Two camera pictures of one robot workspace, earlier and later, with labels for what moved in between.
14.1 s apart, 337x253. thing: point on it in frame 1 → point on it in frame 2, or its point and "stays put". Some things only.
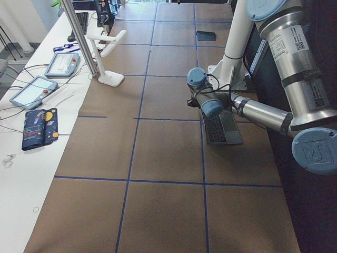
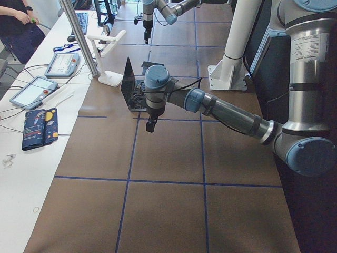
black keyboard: x=82 y=17 stays put
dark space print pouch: x=40 y=127 stays put
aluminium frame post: x=71 y=13 stays put
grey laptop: x=222 y=129 → x=133 y=90
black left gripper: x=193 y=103 → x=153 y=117
